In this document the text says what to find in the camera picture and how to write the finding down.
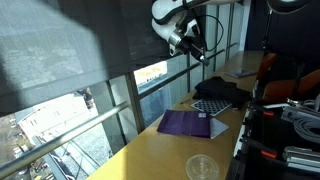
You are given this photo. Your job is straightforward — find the orange chair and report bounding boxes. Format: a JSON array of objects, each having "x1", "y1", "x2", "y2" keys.
[
  {"x1": 263, "y1": 69, "x2": 320, "y2": 102},
  {"x1": 256, "y1": 53, "x2": 277, "y2": 80}
]

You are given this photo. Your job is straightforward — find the checkerboard marker sheet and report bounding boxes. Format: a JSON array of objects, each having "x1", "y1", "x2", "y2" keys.
[{"x1": 191, "y1": 100, "x2": 231, "y2": 116}]

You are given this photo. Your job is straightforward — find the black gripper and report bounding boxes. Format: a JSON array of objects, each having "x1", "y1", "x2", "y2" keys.
[{"x1": 168, "y1": 19, "x2": 210, "y2": 66}]

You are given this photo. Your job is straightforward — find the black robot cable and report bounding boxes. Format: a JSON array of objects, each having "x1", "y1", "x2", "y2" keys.
[{"x1": 196, "y1": 13, "x2": 225, "y2": 53}]

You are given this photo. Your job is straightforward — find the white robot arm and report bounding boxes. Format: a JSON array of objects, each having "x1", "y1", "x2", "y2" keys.
[{"x1": 151, "y1": 0, "x2": 238, "y2": 66}]

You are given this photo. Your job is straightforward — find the blue booklet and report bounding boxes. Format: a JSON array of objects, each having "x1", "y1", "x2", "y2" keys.
[{"x1": 226, "y1": 68, "x2": 256, "y2": 78}]

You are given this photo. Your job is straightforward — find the black cloth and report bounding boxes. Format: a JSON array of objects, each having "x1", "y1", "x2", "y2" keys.
[{"x1": 193, "y1": 76, "x2": 251, "y2": 108}]

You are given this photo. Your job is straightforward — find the orange chair near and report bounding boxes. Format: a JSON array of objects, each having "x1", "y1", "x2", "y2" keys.
[{"x1": 263, "y1": 69, "x2": 320, "y2": 102}]

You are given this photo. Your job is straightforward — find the black equipment cart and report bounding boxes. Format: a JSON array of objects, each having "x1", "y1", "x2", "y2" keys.
[{"x1": 226, "y1": 101, "x2": 320, "y2": 180}]

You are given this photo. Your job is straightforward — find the grey coiled cable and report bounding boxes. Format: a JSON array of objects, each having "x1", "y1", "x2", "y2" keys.
[{"x1": 292, "y1": 117, "x2": 320, "y2": 145}]

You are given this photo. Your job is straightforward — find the clear plastic cup lid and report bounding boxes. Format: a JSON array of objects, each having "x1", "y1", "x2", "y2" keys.
[{"x1": 186, "y1": 154, "x2": 219, "y2": 180}]

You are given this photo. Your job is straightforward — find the metal window handrail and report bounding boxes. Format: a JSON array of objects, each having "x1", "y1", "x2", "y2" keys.
[{"x1": 0, "y1": 41, "x2": 238, "y2": 180}]

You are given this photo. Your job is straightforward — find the silver metal rails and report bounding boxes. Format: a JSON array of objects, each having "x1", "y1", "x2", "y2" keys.
[{"x1": 283, "y1": 146, "x2": 320, "y2": 173}]

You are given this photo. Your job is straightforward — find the white paper sheet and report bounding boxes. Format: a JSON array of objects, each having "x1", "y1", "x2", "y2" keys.
[{"x1": 210, "y1": 118, "x2": 229, "y2": 139}]

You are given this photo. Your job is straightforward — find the dark roller window blind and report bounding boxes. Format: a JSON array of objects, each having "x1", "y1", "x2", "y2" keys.
[{"x1": 0, "y1": 0, "x2": 170, "y2": 115}]

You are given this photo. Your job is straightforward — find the orange chair far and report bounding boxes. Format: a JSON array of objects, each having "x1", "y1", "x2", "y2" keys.
[{"x1": 256, "y1": 53, "x2": 277, "y2": 80}]

